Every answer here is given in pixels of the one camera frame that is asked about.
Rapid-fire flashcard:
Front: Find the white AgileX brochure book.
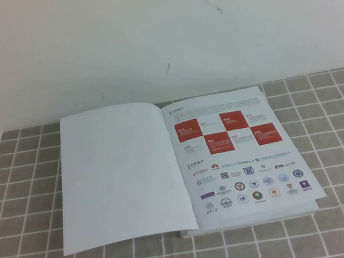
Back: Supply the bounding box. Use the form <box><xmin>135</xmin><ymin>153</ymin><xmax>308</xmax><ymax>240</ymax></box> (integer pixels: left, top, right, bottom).
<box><xmin>40</xmin><ymin>74</ymin><xmax>331</xmax><ymax>258</ymax></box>

